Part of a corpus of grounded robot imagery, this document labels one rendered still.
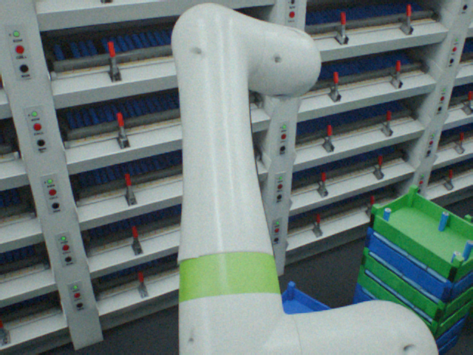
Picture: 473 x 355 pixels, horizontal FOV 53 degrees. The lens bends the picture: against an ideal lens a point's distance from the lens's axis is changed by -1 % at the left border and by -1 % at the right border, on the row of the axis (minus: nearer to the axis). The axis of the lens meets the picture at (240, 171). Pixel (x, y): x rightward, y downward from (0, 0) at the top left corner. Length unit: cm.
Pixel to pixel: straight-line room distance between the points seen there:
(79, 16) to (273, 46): 60
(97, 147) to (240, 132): 78
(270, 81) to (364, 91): 102
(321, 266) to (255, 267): 144
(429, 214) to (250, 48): 109
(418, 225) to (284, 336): 110
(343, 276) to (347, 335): 141
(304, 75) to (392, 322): 36
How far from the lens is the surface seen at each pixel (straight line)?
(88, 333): 170
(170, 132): 137
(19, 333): 167
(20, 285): 154
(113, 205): 143
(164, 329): 174
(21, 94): 121
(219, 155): 57
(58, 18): 118
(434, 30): 181
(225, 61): 63
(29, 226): 142
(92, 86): 123
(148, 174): 147
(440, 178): 236
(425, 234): 156
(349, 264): 200
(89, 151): 132
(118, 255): 154
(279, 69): 70
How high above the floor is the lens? 133
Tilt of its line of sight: 32 degrees down
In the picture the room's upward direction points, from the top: 1 degrees clockwise
